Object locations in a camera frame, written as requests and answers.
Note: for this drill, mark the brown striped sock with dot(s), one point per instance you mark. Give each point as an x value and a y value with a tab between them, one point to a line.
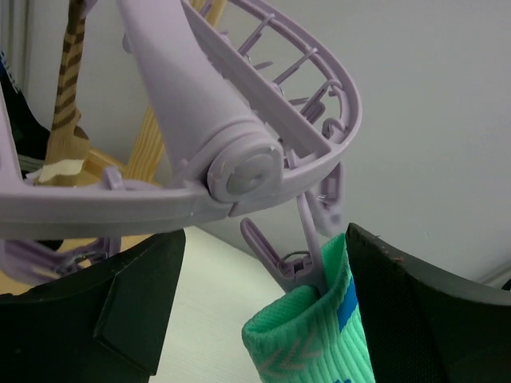
68	145

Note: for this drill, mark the lilac round clip hanger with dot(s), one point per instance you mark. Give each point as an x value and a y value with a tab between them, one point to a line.
245	129

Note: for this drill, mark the green sock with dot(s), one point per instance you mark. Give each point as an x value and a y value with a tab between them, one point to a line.
309	337

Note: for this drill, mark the wooden hanger rack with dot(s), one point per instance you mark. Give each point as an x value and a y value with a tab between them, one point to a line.
149	146

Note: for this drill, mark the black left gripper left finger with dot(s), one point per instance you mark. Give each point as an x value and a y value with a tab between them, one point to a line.
106	323

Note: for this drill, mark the black blue sock right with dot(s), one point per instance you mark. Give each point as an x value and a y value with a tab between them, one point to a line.
30	137

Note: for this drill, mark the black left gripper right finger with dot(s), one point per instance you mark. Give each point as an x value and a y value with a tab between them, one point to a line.
425	324

